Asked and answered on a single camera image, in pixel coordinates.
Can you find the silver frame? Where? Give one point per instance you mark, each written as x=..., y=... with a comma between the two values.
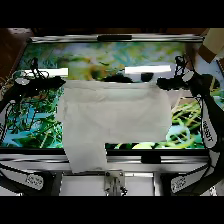
x=115, y=181

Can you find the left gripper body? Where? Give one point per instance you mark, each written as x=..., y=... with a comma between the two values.
x=55, y=82

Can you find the white T-shirt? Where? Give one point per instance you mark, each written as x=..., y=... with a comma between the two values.
x=113, y=113

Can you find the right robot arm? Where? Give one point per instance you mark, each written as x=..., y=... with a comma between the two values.
x=206, y=126

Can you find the cardboard box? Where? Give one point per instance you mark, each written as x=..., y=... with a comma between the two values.
x=213, y=43

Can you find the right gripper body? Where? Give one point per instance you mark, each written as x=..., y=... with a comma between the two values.
x=168, y=83

